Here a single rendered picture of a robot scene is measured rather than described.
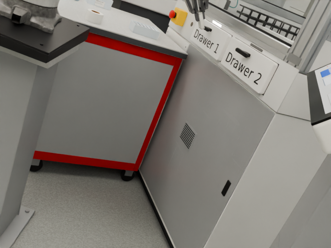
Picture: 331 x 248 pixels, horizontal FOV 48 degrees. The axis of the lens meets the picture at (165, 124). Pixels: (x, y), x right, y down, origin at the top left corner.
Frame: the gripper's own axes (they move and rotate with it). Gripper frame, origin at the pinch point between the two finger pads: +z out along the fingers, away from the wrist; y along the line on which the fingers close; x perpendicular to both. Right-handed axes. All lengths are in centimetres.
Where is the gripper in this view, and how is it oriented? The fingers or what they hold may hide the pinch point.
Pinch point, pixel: (200, 20)
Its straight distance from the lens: 158.8
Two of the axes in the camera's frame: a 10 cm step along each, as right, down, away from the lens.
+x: -3.2, -4.8, 8.1
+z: 2.1, 8.0, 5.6
